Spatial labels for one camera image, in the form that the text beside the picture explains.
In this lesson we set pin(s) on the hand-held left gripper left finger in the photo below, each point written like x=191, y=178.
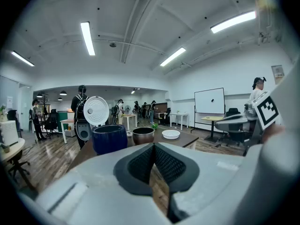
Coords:
x=98, y=177

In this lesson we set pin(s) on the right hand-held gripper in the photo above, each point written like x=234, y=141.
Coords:
x=267, y=111

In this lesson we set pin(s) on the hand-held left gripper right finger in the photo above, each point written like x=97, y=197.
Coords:
x=211, y=172

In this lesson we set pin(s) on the dark blue rice cooker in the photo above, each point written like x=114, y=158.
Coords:
x=109, y=142

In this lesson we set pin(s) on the white perforated steamer tray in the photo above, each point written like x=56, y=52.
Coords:
x=171, y=135

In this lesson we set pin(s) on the dark metal pot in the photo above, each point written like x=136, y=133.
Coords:
x=143, y=138

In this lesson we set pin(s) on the white rolling whiteboard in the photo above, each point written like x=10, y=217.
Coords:
x=208, y=101

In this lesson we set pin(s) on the white desk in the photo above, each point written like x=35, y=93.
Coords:
x=179, y=114

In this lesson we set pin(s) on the wooden-top desk grey panel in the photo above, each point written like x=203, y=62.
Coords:
x=66, y=121

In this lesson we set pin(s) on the wooden-top white table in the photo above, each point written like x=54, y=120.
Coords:
x=129, y=115

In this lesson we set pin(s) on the brown wooden cabinet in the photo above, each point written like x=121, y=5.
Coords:
x=161, y=109

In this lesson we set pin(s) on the green artificial leaf sprig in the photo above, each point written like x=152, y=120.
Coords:
x=155, y=126

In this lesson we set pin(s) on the black office chair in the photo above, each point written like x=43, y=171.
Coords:
x=18, y=165
x=52, y=121

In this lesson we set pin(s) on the black floor fan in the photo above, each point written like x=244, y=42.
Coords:
x=127, y=108

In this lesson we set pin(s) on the long ceiling light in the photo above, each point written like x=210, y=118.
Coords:
x=233, y=22
x=87, y=39
x=173, y=56
x=23, y=58

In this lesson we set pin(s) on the black pendant lamp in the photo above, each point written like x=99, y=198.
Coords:
x=39, y=95
x=63, y=93

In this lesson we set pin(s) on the round beige table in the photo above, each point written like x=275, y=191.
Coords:
x=12, y=146

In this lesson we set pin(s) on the white countertop oven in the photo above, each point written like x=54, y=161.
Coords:
x=9, y=132

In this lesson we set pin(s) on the pale artificial flower bunch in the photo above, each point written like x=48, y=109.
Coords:
x=3, y=112

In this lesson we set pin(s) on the small yellow table black post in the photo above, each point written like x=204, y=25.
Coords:
x=212, y=118

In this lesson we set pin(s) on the wall poster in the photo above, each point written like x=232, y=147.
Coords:
x=278, y=71

